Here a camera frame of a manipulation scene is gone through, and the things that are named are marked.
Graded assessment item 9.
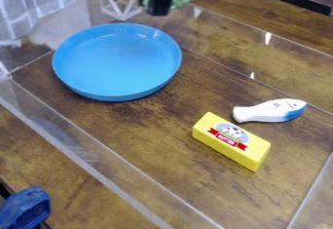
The blue round tray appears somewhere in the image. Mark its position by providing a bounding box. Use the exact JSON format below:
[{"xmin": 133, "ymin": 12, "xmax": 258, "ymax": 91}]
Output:
[{"xmin": 52, "ymin": 22, "xmax": 182, "ymax": 101}]

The blue clamp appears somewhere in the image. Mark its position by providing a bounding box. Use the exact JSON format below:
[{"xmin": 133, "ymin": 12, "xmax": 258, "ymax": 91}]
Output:
[{"xmin": 0, "ymin": 186, "xmax": 50, "ymax": 229}]

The white blue toy fish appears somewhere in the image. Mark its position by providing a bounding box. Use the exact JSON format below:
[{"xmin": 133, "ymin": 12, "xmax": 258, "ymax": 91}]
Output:
[{"xmin": 232, "ymin": 98, "xmax": 307, "ymax": 123}]

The yellow butter block toy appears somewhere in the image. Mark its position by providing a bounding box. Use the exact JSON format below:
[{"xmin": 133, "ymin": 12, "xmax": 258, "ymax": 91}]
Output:
[{"xmin": 192, "ymin": 112, "xmax": 270, "ymax": 172}]

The clear acrylic enclosure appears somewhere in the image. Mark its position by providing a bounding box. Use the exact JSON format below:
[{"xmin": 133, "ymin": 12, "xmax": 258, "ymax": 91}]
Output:
[{"xmin": 0, "ymin": 0, "xmax": 333, "ymax": 229}]

